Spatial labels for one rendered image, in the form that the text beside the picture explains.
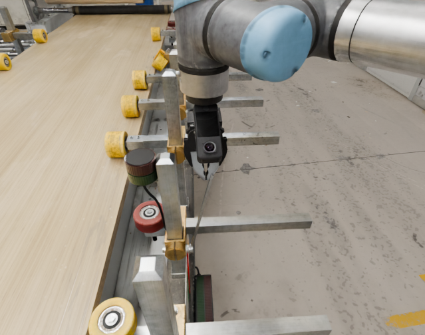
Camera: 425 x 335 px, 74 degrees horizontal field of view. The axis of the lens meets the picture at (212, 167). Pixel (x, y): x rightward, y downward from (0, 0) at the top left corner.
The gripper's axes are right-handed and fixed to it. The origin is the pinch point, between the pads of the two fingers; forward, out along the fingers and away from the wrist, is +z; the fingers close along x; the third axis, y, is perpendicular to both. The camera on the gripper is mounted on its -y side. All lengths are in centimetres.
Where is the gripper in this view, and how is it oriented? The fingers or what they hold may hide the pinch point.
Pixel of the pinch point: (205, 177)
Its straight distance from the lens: 64.5
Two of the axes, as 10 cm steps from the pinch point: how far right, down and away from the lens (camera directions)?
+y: -0.6, -6.3, 7.7
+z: 0.0, 7.7, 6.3
